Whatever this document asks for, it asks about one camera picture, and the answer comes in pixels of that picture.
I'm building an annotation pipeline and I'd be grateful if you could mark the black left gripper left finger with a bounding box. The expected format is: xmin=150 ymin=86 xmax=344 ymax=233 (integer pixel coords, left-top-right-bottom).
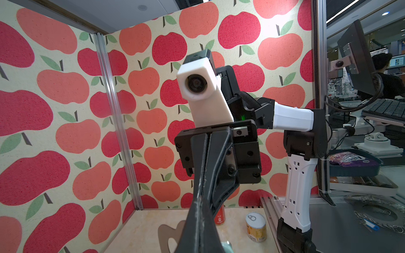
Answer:
xmin=175 ymin=197 xmax=203 ymax=253

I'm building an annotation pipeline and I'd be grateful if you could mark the black keyboard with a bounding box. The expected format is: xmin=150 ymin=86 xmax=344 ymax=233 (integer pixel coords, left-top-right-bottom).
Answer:
xmin=361 ymin=99 xmax=405 ymax=123

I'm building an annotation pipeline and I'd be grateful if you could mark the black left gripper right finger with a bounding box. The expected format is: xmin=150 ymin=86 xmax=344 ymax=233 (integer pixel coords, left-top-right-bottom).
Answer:
xmin=201 ymin=200 xmax=225 ymax=253

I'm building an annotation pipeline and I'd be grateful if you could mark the aluminium frame post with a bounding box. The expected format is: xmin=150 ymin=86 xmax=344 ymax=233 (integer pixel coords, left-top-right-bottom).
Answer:
xmin=311 ymin=0 xmax=336 ymax=207
xmin=94 ymin=33 xmax=144 ymax=210

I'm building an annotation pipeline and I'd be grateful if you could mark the right rear aluminium frame post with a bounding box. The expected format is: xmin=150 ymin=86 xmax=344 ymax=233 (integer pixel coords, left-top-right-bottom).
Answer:
xmin=94 ymin=33 xmax=144 ymax=210

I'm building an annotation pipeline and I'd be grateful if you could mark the dark tray with items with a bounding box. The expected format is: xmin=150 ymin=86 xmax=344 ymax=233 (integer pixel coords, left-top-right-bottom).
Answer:
xmin=329 ymin=149 xmax=383 ymax=177

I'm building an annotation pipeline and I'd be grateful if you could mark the person in dark clothes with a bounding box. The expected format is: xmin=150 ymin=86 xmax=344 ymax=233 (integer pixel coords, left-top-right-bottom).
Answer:
xmin=372 ymin=53 xmax=405 ymax=99

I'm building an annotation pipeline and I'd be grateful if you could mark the red soda can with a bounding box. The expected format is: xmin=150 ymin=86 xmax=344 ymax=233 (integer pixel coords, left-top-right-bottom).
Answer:
xmin=215 ymin=206 xmax=226 ymax=225

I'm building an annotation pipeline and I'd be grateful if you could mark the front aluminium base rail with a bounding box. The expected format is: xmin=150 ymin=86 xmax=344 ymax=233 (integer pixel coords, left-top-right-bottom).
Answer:
xmin=260 ymin=196 xmax=283 ymax=253

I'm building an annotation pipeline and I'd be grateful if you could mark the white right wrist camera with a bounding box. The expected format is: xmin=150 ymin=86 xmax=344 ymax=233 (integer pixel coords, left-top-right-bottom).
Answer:
xmin=177 ymin=49 xmax=234 ymax=128

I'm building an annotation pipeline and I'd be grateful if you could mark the pile of spare key rings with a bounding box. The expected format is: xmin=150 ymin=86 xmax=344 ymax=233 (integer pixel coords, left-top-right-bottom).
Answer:
xmin=344 ymin=194 xmax=405 ymax=235

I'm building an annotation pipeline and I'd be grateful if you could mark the front right aluminium frame post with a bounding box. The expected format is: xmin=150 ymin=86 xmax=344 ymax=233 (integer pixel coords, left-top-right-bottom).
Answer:
xmin=311 ymin=0 xmax=336 ymax=207

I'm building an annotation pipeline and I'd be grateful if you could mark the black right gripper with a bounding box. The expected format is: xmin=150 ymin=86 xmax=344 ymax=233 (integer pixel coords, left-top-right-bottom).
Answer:
xmin=175 ymin=120 xmax=262 ymax=217

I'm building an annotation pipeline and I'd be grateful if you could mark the black computer monitor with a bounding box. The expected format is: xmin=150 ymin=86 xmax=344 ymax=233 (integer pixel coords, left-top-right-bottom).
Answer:
xmin=328 ymin=20 xmax=380 ymax=96

